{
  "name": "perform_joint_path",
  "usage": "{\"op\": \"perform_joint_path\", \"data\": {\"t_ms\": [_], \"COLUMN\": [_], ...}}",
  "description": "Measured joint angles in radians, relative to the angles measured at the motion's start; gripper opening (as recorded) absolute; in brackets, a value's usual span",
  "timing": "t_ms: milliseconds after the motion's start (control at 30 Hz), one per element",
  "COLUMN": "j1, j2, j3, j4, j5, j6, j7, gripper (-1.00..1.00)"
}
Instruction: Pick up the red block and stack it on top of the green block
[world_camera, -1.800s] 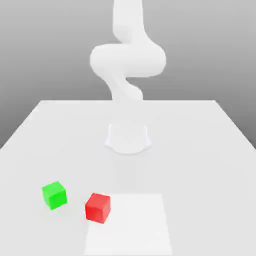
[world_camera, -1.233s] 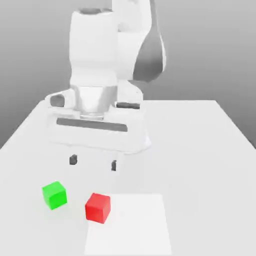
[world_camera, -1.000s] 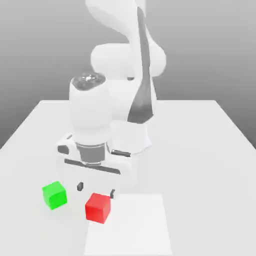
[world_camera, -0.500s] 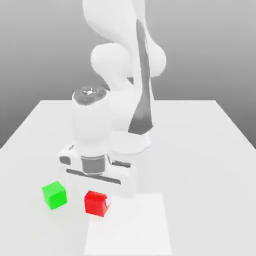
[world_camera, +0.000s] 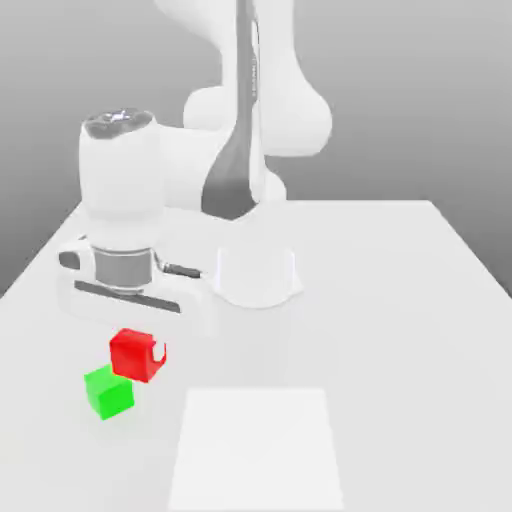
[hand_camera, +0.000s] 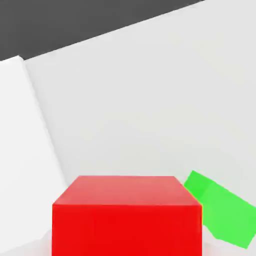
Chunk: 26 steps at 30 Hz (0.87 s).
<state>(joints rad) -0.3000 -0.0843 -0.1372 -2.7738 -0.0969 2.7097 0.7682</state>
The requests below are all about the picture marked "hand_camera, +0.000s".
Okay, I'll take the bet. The small green cube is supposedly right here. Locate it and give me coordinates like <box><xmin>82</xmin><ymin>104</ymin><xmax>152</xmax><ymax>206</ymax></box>
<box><xmin>183</xmin><ymin>169</ymin><xmax>256</xmax><ymax>250</ymax></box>

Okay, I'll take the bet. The small red cube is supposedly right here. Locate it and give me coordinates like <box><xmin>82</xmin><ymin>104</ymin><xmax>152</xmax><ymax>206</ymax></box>
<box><xmin>51</xmin><ymin>175</ymin><xmax>203</xmax><ymax>256</ymax></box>

